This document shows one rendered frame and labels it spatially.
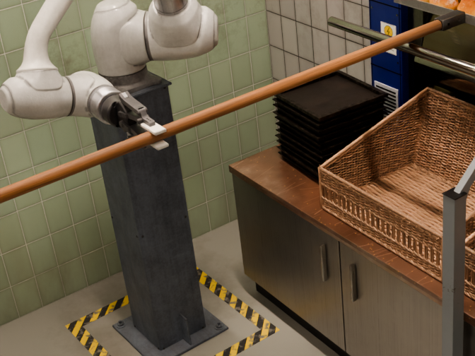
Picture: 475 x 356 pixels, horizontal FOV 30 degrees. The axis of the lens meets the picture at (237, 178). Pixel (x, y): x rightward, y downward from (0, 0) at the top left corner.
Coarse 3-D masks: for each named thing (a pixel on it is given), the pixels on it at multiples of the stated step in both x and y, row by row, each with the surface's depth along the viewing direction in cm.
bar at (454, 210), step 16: (352, 32) 259; (368, 32) 253; (400, 48) 244; (416, 48) 239; (448, 64) 230; (464, 64) 226; (464, 176) 215; (448, 192) 215; (464, 192) 214; (448, 208) 215; (464, 208) 215; (448, 224) 217; (464, 224) 218; (448, 240) 220; (464, 240) 220; (448, 256) 222; (464, 256) 223; (448, 272) 224; (448, 288) 227; (448, 304) 229; (448, 320) 231; (448, 336) 234; (448, 352) 237
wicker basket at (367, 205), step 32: (416, 96) 290; (448, 96) 285; (384, 128) 288; (416, 128) 296; (352, 160) 285; (384, 160) 293; (416, 160) 300; (320, 192) 282; (352, 192) 267; (384, 192) 288; (416, 192) 286; (352, 224) 273; (384, 224) 259; (416, 224) 245; (416, 256) 251
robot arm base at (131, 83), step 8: (144, 72) 279; (112, 80) 276; (120, 80) 275; (128, 80) 276; (136, 80) 277; (144, 80) 279; (152, 80) 280; (160, 80) 281; (120, 88) 276; (128, 88) 276; (136, 88) 277
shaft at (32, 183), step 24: (432, 24) 243; (384, 48) 235; (312, 72) 224; (240, 96) 215; (264, 96) 217; (192, 120) 208; (120, 144) 200; (144, 144) 202; (72, 168) 194; (0, 192) 186; (24, 192) 189
